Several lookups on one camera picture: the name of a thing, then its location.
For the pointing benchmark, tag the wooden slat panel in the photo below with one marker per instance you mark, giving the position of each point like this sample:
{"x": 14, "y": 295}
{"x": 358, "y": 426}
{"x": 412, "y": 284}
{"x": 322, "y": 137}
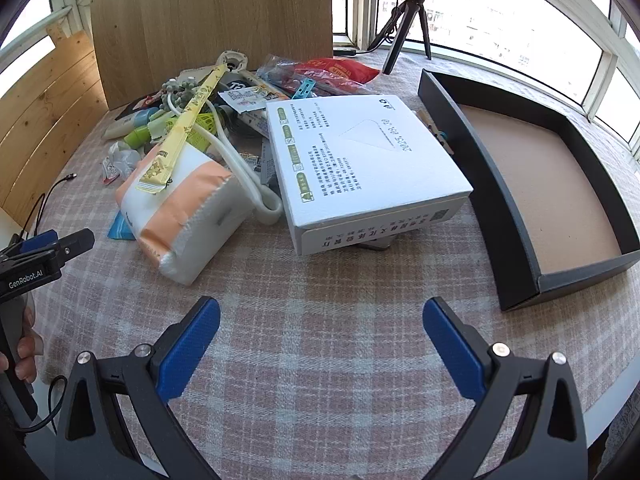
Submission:
{"x": 45, "y": 125}

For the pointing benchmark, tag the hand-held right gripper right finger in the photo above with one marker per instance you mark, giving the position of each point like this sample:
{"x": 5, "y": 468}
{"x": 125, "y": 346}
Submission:
{"x": 450, "y": 340}

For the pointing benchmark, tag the green bottle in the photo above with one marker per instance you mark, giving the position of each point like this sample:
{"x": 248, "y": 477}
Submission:
{"x": 137, "y": 136}

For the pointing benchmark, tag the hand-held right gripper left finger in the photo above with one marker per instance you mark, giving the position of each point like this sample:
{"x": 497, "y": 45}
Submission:
{"x": 192, "y": 340}

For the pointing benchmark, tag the teal clothespin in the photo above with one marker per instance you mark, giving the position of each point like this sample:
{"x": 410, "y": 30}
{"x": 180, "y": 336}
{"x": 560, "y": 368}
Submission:
{"x": 306, "y": 89}

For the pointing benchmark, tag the white tube blue cap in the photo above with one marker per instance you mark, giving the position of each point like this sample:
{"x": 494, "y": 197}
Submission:
{"x": 125, "y": 122}

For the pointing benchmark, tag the crumpled clear wrapper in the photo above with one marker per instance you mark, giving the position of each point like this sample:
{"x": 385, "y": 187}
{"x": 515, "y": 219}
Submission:
{"x": 125, "y": 155}

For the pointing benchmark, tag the black tripod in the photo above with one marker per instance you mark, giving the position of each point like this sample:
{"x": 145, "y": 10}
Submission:
{"x": 400, "y": 35}

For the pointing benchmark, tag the grey foil packet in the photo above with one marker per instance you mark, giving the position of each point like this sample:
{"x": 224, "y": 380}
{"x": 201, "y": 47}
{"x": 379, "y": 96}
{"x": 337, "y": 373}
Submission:
{"x": 267, "y": 165}

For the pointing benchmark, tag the black sachet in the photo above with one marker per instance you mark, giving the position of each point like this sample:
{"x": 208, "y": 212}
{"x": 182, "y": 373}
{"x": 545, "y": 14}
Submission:
{"x": 137, "y": 105}

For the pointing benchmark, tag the orange white tissue pack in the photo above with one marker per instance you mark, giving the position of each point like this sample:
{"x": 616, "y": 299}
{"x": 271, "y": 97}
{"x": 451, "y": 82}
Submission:
{"x": 175, "y": 210}

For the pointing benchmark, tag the white round fan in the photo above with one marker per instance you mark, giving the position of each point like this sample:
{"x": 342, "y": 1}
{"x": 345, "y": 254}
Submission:
{"x": 231, "y": 60}

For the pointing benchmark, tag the wooden clothespin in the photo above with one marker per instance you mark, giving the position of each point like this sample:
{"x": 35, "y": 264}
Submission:
{"x": 435, "y": 132}

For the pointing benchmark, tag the red bag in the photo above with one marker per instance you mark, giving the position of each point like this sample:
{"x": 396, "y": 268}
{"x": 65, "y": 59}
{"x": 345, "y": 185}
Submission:
{"x": 330, "y": 72}

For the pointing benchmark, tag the person's left hand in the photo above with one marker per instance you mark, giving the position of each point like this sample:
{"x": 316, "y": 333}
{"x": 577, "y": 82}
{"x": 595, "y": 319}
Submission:
{"x": 27, "y": 355}

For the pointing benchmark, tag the black inline controller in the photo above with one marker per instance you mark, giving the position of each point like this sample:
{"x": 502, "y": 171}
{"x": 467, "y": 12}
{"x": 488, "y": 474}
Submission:
{"x": 345, "y": 52}

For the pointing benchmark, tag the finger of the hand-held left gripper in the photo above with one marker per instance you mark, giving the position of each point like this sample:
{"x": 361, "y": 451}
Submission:
{"x": 75, "y": 242}
{"x": 37, "y": 241}

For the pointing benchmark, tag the wrapped wooden chopsticks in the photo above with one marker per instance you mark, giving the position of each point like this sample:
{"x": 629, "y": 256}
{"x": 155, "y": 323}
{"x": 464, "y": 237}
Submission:
{"x": 262, "y": 84}

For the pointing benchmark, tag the white printed box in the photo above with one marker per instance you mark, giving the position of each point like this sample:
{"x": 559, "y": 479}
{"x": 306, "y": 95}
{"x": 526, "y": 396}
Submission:
{"x": 360, "y": 160}

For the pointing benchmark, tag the upright wooden board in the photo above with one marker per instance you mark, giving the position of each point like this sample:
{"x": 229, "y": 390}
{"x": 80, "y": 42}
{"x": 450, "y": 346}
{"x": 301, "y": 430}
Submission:
{"x": 210, "y": 20}

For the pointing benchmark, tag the yellow stick sachet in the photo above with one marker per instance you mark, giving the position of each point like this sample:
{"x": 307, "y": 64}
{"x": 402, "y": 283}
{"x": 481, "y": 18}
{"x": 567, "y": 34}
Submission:
{"x": 175, "y": 135}

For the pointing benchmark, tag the red creamer sachet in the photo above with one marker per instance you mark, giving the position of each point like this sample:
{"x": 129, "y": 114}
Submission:
{"x": 111, "y": 170}

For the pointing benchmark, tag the black box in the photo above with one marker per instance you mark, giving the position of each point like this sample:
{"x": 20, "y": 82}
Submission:
{"x": 550, "y": 195}

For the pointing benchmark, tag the grey ball massager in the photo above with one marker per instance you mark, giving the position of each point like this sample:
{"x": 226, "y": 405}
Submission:
{"x": 177, "y": 91}

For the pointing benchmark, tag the yellow-green shuttlecock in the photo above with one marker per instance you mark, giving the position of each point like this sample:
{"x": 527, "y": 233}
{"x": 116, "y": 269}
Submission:
{"x": 200, "y": 127}

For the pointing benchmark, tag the blue tissue packet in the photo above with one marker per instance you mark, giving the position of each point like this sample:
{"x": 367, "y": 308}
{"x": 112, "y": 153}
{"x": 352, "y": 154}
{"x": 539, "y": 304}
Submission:
{"x": 120, "y": 227}

